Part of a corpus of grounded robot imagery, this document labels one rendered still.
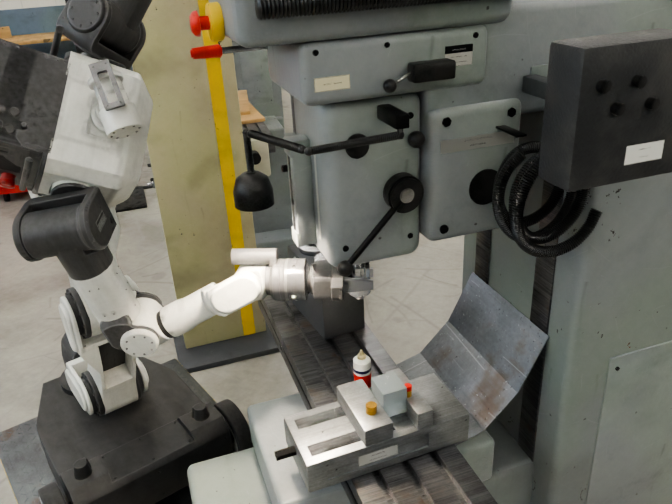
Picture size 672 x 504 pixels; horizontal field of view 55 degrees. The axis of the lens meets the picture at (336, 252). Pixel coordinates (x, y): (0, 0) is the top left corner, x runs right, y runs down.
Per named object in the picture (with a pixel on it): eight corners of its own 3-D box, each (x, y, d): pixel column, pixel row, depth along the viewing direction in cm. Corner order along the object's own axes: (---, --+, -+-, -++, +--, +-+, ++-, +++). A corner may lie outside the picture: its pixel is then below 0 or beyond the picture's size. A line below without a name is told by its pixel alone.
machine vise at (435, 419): (309, 494, 122) (304, 450, 117) (285, 442, 134) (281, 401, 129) (468, 439, 132) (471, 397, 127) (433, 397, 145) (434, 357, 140)
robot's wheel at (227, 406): (214, 441, 211) (206, 393, 202) (227, 435, 214) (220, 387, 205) (244, 477, 196) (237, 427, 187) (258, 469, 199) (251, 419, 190)
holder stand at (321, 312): (324, 341, 167) (319, 273, 158) (292, 303, 185) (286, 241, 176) (365, 328, 172) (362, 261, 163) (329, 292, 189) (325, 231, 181)
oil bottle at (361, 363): (357, 395, 147) (356, 356, 142) (351, 385, 150) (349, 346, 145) (374, 391, 148) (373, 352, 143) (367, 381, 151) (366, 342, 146)
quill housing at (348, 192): (331, 276, 118) (321, 104, 104) (300, 233, 136) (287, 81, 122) (425, 256, 124) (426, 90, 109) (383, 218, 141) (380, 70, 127)
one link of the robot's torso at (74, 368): (69, 392, 204) (59, 358, 198) (130, 367, 214) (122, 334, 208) (90, 426, 189) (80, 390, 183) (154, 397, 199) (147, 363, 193)
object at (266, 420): (286, 549, 134) (280, 508, 129) (250, 440, 164) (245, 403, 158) (494, 481, 148) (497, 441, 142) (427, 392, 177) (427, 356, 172)
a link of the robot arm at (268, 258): (286, 307, 131) (231, 307, 132) (292, 287, 141) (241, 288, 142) (282, 255, 128) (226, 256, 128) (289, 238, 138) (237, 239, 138)
